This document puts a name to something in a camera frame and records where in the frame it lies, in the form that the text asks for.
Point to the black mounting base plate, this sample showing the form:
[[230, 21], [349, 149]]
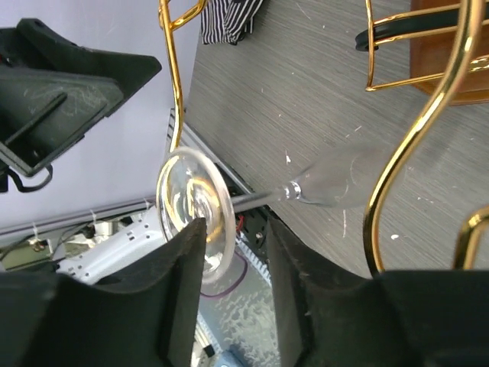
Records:
[[254, 221]]

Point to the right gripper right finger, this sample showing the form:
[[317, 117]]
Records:
[[328, 316]]

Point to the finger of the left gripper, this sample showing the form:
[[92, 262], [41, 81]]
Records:
[[53, 91]]

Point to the black white striped cloth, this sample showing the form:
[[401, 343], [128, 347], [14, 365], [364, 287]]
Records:
[[228, 21]]

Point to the clear wine glass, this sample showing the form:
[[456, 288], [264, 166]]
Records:
[[341, 177]]

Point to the aluminium frame rail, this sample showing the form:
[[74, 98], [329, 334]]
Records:
[[189, 139]]

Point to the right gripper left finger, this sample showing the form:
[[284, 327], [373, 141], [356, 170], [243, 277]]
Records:
[[143, 315]]

